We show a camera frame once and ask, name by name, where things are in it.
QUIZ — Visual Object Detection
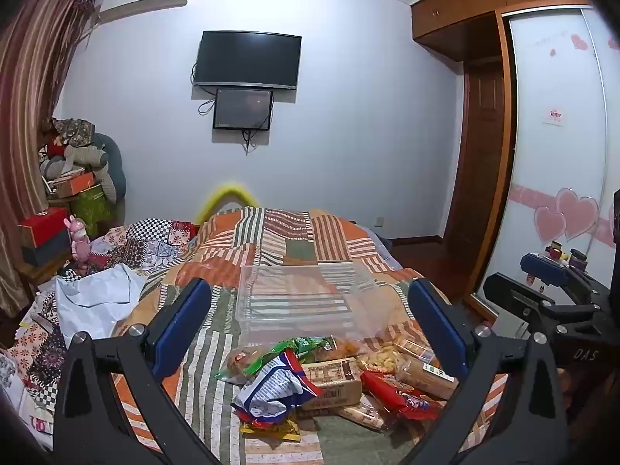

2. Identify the pink plush toy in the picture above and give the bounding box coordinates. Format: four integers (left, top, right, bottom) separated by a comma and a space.
65, 217, 93, 263

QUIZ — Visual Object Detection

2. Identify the clear plastic storage bin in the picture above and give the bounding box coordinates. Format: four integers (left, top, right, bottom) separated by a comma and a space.
236, 264, 391, 348

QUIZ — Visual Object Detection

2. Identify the blue white snack packet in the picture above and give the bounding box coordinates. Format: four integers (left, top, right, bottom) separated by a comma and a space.
231, 351, 324, 422

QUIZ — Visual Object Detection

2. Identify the camouflage cloth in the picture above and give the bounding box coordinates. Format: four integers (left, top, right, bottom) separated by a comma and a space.
51, 117, 98, 148

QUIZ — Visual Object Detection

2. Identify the striped brown curtain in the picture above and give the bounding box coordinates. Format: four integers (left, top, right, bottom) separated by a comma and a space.
0, 0, 101, 306

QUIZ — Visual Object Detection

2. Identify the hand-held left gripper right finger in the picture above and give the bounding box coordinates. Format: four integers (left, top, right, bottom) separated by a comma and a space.
396, 277, 570, 465

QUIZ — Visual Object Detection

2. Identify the yellow snack packet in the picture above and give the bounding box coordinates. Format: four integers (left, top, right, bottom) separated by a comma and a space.
241, 419, 301, 443

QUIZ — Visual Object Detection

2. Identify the orange box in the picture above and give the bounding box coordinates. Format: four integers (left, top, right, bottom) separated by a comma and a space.
53, 170, 98, 199

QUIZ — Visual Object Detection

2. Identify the checkered floral quilt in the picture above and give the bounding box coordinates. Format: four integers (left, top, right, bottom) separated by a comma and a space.
0, 218, 200, 446

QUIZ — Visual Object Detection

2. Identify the clear biscuit packet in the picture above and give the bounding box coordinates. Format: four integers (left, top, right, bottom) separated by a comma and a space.
392, 336, 458, 400

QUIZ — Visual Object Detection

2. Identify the small black monitor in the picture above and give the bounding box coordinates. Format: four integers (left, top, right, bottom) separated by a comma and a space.
213, 88, 273, 131

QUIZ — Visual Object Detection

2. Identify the grey plush toy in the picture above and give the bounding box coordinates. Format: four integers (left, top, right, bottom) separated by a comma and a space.
41, 131, 127, 204

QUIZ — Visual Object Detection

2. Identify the white cloth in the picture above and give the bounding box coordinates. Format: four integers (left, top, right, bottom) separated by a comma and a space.
53, 264, 147, 350

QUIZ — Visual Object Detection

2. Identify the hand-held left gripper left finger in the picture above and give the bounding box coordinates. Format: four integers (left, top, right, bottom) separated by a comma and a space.
52, 277, 224, 465

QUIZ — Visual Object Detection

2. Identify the white heart-sticker sliding door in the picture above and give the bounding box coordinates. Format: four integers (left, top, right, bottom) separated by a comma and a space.
472, 6, 620, 340

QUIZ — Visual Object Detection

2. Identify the wooden wardrobe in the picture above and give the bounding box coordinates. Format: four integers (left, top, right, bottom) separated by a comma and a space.
411, 0, 604, 272

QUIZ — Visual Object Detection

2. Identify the yellow hoop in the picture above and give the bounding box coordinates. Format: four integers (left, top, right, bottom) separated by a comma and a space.
196, 183, 260, 226

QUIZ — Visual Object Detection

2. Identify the light blue bedsheet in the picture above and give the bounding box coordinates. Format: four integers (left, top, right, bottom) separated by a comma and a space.
356, 223, 404, 270

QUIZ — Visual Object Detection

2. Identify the red box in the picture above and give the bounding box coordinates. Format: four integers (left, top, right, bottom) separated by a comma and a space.
18, 207, 72, 248

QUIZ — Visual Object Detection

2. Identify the brown printed cracker packet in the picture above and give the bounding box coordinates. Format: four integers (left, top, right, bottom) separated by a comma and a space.
295, 357, 364, 420

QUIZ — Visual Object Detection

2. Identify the brown wooden door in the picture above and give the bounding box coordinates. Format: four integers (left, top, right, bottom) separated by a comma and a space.
443, 55, 507, 253

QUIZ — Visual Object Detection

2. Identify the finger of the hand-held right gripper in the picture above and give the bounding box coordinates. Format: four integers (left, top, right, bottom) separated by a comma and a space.
520, 252, 612, 303
483, 272, 604, 339

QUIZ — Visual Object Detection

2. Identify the green-label fried snack packet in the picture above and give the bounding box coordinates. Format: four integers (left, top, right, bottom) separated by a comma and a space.
286, 335, 362, 363

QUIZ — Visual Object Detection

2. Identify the red snack packet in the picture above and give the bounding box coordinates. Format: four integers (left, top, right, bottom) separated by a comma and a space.
361, 370, 444, 422

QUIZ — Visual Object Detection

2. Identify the black wall television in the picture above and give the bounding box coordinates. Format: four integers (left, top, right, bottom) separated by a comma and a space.
193, 30, 302, 92

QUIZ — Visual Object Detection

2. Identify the orange-edged clear snack packet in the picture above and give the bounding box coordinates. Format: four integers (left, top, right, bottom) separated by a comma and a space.
339, 394, 403, 434

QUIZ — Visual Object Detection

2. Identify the clear twisted pastry packet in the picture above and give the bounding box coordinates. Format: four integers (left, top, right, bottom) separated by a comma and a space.
358, 341, 412, 374

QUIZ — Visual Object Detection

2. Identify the green bag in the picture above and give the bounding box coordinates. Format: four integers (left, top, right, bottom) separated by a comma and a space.
70, 184, 117, 238

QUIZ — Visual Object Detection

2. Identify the dark grey box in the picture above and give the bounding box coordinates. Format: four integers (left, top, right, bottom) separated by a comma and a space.
22, 232, 73, 268

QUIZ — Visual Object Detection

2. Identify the green-edged clear snack packet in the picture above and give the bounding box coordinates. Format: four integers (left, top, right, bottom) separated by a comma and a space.
213, 343, 291, 383

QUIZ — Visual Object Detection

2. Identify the orange patchwork blanket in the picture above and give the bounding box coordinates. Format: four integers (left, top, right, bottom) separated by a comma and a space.
111, 206, 534, 465

